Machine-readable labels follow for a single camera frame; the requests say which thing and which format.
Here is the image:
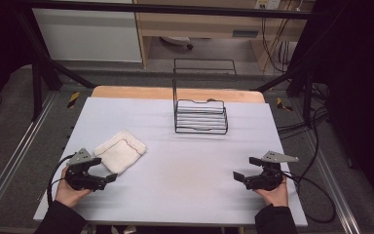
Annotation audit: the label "hand-held gripper black cable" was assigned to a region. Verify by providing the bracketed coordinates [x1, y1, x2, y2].
[281, 171, 337, 224]
[46, 154, 76, 207]

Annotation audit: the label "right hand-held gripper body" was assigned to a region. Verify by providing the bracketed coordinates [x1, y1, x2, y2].
[244, 150, 300, 192]

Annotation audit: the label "black curtain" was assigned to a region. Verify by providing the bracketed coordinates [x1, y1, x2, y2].
[288, 0, 374, 211]
[0, 0, 37, 115]

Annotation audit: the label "black wire rack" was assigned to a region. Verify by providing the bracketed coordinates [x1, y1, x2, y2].
[171, 58, 239, 136]

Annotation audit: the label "hanging desk cables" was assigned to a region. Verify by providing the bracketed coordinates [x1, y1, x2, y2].
[260, 13, 294, 74]

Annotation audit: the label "right hand-held gripper black cable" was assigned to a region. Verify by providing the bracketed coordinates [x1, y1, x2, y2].
[281, 171, 337, 224]

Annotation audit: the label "white cabinet panel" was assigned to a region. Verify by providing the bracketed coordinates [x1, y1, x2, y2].
[31, 7, 143, 63]

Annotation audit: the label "person's right hand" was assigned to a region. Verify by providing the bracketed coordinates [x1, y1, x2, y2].
[254, 177, 289, 208]

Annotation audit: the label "white foam table mat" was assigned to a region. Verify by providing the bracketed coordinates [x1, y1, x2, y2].
[33, 97, 309, 228]

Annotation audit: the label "left hand-held gripper black cable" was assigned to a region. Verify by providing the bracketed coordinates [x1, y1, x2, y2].
[46, 154, 76, 207]

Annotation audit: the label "aluminium floor rail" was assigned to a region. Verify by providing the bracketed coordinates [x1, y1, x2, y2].
[304, 129, 362, 234]
[0, 92, 58, 226]

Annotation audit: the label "wooden table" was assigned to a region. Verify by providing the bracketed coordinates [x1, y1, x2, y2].
[91, 85, 266, 104]

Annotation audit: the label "bundle of black floor cables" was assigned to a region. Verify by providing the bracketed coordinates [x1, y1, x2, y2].
[277, 105, 331, 141]

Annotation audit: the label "light wooden desk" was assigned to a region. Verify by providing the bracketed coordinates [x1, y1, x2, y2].
[132, 0, 317, 70]

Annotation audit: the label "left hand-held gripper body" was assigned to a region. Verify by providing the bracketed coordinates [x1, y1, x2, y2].
[65, 147, 108, 192]

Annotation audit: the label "white folded cloth red stitching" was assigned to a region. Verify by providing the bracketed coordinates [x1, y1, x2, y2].
[93, 129, 148, 176]

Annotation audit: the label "white power strip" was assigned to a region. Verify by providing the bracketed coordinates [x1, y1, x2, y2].
[254, 0, 282, 11]

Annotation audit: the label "person's left hand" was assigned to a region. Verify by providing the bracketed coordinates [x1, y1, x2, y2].
[55, 167, 93, 209]

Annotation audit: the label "black metal frame crossbar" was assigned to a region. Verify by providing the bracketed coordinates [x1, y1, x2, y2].
[21, 0, 320, 20]

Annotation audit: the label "black metal frame strut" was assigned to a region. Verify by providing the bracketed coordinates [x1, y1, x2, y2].
[14, 11, 96, 122]
[254, 6, 349, 129]

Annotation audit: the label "office chair base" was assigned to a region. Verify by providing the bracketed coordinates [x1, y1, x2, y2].
[160, 35, 195, 51]

